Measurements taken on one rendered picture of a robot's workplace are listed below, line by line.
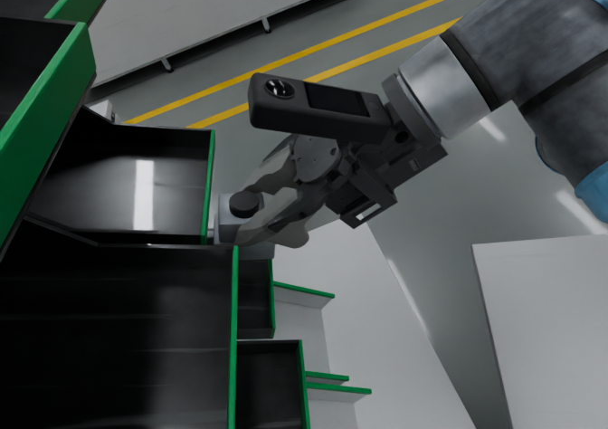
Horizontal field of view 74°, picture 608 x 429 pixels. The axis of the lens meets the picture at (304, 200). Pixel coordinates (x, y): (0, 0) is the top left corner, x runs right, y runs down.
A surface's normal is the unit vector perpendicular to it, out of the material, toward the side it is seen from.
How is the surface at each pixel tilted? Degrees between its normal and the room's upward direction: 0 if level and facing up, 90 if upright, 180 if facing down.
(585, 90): 49
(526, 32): 56
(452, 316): 0
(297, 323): 45
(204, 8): 90
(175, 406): 25
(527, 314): 0
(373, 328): 0
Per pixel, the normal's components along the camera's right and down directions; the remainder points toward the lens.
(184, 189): 0.16, -0.69
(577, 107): -0.65, 0.29
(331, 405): 0.48, -0.64
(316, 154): -0.65, -0.47
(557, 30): -0.36, 0.07
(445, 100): -0.21, 0.41
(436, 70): -0.52, -0.11
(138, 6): 0.25, 0.67
